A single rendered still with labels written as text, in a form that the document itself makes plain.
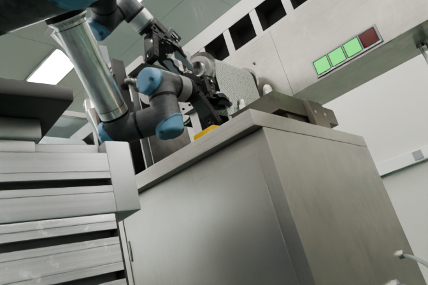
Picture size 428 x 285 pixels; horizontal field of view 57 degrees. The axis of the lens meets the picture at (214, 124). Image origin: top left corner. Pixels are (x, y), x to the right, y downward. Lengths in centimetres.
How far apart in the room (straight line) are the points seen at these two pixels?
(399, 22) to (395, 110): 243
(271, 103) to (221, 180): 32
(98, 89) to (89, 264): 62
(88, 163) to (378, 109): 352
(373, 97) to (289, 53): 239
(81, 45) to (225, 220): 52
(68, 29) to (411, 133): 320
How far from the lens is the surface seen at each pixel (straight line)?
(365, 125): 389
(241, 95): 140
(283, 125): 95
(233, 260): 92
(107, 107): 102
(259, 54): 165
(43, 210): 45
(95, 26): 125
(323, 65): 149
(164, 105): 103
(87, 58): 99
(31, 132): 47
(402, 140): 378
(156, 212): 108
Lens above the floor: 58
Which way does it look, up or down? 21 degrees up
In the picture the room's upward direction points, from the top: 16 degrees counter-clockwise
